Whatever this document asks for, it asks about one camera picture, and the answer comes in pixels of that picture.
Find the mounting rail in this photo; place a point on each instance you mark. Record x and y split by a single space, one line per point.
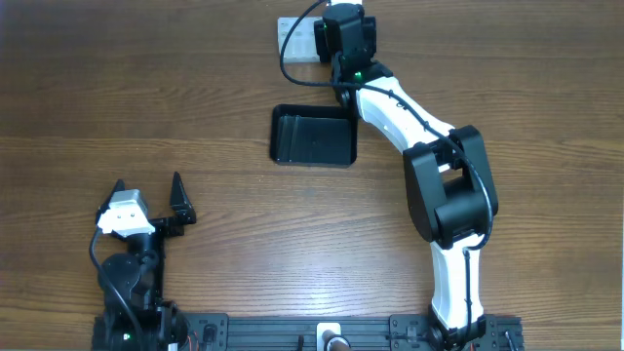
273 334

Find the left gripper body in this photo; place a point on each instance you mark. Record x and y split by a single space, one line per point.
168 226

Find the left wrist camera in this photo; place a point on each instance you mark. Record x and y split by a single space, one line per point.
124 214

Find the white test tube rack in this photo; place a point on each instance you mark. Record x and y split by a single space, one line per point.
297 41

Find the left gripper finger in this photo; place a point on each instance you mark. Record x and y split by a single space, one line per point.
180 205
109 197

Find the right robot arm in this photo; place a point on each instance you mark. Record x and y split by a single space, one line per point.
390 112

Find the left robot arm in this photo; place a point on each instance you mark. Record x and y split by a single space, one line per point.
122 273

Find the black tray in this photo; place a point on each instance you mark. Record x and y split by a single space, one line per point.
326 141

